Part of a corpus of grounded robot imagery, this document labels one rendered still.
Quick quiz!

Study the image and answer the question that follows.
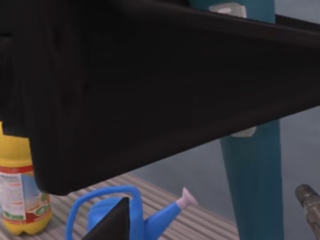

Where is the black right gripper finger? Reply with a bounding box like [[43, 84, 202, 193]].
[[83, 196, 131, 240]]

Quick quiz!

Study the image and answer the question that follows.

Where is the blue watering can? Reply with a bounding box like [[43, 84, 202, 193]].
[[65, 184, 200, 240]]

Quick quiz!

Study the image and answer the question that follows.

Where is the grey ribbed mat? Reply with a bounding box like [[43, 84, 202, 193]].
[[0, 172, 239, 240]]

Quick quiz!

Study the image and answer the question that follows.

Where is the yellow bottle with printed label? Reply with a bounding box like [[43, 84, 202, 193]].
[[0, 121, 54, 237]]

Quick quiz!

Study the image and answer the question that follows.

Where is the large black wedge-shaped object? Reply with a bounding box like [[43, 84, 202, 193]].
[[0, 0, 320, 197]]

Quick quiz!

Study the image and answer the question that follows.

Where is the teal post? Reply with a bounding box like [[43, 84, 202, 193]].
[[187, 0, 285, 240]]

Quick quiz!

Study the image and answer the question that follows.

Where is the white clip on teal post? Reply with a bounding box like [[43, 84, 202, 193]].
[[208, 3, 247, 19]]

